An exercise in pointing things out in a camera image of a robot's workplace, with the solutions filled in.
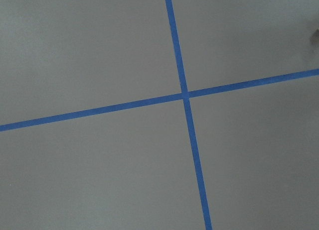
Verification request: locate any blue tape line lengthwise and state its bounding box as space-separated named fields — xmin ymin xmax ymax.
xmin=165 ymin=0 xmax=213 ymax=230

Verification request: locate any blue tape line crosswise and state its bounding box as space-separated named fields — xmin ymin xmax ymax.
xmin=0 ymin=69 xmax=319 ymax=131

